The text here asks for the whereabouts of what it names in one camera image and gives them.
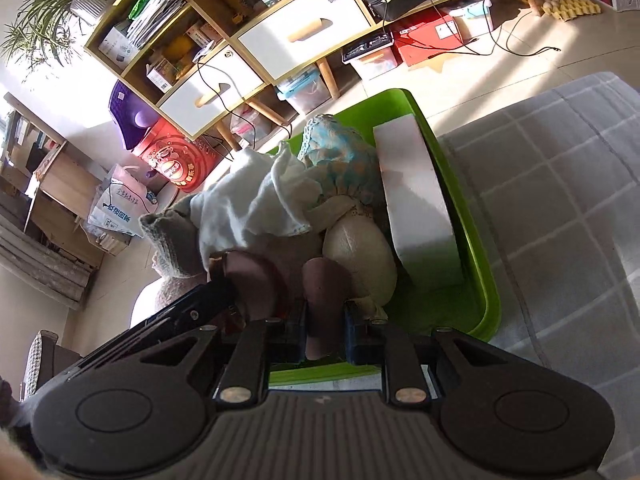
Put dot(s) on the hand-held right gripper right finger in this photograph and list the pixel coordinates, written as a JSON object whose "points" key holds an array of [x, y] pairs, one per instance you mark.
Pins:
{"points": [[352, 335]]}

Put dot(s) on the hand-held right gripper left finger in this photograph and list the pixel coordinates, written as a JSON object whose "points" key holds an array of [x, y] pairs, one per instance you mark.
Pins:
{"points": [[300, 335]]}

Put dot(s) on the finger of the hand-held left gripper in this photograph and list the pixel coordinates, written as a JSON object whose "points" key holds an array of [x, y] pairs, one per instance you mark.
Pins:
{"points": [[190, 310]]}

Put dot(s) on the pale green towel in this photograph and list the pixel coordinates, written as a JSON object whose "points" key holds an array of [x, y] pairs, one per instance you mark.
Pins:
{"points": [[172, 245]]}

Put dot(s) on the cream doll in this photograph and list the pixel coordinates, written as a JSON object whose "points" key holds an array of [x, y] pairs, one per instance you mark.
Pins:
{"points": [[350, 255]]}

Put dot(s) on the white cloth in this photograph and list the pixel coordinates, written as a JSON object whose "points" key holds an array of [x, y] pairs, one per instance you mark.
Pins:
{"points": [[250, 200]]}

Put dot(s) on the green plastic box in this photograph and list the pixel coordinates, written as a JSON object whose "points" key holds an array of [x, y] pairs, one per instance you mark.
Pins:
{"points": [[480, 300]]}

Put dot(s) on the white foam block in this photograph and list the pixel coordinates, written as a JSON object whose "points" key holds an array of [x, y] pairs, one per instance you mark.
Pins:
{"points": [[415, 200]]}

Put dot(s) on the white bag with blue print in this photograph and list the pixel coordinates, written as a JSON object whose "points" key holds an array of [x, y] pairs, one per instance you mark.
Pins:
{"points": [[120, 205]]}

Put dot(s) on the red printed bucket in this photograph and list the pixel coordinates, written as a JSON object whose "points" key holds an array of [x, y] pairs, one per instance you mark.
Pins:
{"points": [[172, 160]]}

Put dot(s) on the grey woven cushion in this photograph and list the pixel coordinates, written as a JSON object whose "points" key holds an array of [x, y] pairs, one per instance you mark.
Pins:
{"points": [[37, 365]]}

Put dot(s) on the wooden desk shelf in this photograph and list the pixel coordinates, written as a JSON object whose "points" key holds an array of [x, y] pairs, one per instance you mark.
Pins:
{"points": [[60, 180]]}

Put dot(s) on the clear box with pink contents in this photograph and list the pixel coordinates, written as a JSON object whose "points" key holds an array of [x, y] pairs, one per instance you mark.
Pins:
{"points": [[250, 127]]}

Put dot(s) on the purple plastic tub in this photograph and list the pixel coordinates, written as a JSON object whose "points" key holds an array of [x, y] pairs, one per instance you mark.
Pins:
{"points": [[125, 110]]}

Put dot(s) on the clear box with blue lid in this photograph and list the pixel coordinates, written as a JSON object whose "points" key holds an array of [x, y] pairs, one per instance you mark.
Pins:
{"points": [[307, 92]]}

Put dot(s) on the clear box with black lid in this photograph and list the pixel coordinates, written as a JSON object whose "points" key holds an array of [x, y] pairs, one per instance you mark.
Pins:
{"points": [[372, 62]]}

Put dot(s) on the white cardboard box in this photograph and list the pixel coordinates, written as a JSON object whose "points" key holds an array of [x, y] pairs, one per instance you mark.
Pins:
{"points": [[120, 45]]}

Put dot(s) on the wooden shelf cabinet with drawers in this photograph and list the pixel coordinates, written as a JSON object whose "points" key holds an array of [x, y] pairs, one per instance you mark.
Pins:
{"points": [[280, 35]]}

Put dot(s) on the stack of folders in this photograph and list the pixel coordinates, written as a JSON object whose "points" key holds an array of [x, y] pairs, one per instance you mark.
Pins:
{"points": [[157, 15]]}

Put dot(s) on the red cardboard box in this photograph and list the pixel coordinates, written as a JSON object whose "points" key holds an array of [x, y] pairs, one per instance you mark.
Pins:
{"points": [[425, 42]]}

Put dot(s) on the green potted plant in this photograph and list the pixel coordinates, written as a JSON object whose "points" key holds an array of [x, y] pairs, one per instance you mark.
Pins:
{"points": [[85, 2]]}

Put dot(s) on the clear storage box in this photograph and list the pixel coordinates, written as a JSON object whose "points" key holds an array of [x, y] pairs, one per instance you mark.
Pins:
{"points": [[472, 15]]}

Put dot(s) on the yellow egg tray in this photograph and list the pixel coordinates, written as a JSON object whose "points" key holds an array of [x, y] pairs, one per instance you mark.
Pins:
{"points": [[565, 5]]}

